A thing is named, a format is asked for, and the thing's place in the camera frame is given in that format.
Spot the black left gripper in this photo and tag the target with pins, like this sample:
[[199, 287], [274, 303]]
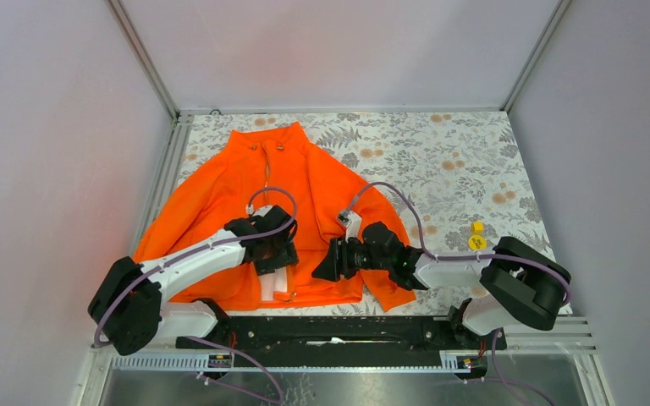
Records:
[[286, 256]]

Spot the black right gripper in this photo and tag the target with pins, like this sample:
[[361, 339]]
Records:
[[337, 260]]

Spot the orange zip jacket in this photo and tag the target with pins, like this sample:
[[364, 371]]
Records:
[[275, 167]]

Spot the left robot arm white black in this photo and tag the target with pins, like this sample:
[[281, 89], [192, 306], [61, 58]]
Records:
[[133, 305]]

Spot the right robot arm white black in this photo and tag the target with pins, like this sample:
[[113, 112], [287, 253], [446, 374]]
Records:
[[522, 287]]

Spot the yellow round tag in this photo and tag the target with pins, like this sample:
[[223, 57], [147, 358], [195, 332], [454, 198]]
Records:
[[477, 242]]

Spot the small yellow cube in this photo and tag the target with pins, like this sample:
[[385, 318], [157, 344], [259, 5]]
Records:
[[477, 228]]

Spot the floral patterned table mat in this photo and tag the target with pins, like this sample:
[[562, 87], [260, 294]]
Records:
[[441, 171]]

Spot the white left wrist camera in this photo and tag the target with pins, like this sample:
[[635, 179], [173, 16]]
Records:
[[253, 210]]

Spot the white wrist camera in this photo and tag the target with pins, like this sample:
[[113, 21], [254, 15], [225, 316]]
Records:
[[351, 222], [253, 210]]

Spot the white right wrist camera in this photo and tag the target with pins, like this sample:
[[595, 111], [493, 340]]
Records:
[[351, 222]]

